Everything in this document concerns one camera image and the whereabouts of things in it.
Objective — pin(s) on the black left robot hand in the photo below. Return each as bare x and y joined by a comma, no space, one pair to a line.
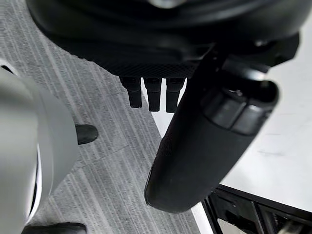
190,151

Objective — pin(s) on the dark robot foot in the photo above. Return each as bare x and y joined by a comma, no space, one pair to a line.
54,229
86,134

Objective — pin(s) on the black metal frame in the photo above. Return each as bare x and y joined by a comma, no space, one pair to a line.
256,214

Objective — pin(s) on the silver robot leg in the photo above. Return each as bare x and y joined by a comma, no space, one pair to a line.
22,136

